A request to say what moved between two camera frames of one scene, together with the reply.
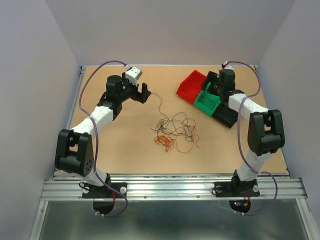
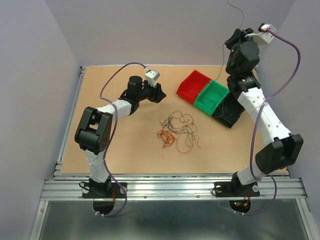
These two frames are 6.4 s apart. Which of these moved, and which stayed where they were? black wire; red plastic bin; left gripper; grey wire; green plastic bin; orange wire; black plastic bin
Moved: orange wire; grey wire; left gripper; black wire
Stayed: black plastic bin; red plastic bin; green plastic bin
